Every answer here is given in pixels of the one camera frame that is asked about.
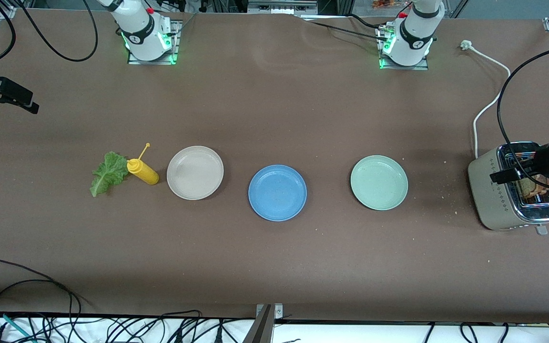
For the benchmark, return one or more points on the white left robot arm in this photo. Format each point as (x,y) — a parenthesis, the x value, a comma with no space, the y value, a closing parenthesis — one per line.
(412,33)

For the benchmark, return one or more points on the beige chrome toaster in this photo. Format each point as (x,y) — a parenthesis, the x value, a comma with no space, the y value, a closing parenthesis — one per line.
(489,190)

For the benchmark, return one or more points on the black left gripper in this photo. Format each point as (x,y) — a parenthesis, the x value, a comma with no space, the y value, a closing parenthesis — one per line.
(539,162)

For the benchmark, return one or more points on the orange snack package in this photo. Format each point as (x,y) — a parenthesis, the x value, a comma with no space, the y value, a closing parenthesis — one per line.
(384,4)

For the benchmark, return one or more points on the green round plate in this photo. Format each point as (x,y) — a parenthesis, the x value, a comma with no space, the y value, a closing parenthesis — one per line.
(379,182)

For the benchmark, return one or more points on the green lettuce leaf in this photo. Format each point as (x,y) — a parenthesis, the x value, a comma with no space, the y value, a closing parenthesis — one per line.
(108,174)

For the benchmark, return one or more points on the blue round plate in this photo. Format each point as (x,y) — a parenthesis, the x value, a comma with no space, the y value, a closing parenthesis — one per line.
(277,193)

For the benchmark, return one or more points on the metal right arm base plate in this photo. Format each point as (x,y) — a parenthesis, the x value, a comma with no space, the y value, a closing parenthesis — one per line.
(150,62)

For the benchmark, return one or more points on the beige round plate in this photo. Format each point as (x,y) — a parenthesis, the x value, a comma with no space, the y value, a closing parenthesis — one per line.
(195,172)

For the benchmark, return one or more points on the dark metal bar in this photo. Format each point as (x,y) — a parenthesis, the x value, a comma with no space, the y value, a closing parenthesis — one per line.
(260,331)

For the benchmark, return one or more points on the yellow mustard squeeze bottle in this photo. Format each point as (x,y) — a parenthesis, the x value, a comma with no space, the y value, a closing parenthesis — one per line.
(145,174)

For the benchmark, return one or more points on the silver metal bracket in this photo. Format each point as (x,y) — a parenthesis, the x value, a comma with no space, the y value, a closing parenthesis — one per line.
(278,312)

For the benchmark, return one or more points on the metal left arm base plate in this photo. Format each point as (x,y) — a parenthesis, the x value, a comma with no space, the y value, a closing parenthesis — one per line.
(403,68)

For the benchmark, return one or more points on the brown toast bread slice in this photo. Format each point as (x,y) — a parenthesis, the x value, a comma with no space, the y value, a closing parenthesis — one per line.
(532,190)
(548,182)

